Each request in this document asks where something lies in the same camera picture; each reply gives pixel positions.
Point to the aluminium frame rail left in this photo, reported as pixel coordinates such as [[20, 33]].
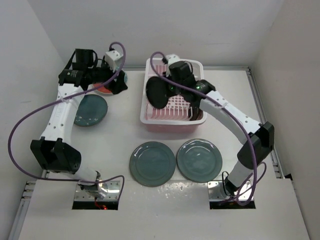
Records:
[[53, 150]]

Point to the white pink dish rack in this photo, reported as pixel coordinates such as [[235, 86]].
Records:
[[178, 116]]

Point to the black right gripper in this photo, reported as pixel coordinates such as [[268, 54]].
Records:
[[172, 92]]

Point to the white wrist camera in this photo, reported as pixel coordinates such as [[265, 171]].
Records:
[[113, 59], [170, 59]]

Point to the metal base plate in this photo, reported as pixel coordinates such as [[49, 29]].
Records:
[[107, 191], [216, 193]]

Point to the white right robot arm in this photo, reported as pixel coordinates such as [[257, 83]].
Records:
[[257, 139]]

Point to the red and teal plate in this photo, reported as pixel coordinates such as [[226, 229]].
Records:
[[105, 90]]

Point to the dark teal speckled plate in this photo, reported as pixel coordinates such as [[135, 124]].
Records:
[[91, 111]]

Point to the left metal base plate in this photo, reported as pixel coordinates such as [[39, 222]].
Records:
[[107, 191]]

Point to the black small plate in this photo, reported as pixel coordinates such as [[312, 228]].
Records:
[[157, 92]]

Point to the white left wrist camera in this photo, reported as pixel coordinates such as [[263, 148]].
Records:
[[113, 59]]

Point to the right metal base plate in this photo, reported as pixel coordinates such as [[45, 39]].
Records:
[[216, 193]]

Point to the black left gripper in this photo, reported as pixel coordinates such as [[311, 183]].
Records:
[[117, 86]]

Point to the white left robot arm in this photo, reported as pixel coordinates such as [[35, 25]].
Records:
[[86, 175]]

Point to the grey-green plate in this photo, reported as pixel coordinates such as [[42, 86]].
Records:
[[152, 164], [199, 160]]

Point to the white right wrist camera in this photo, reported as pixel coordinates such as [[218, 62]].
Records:
[[170, 59]]

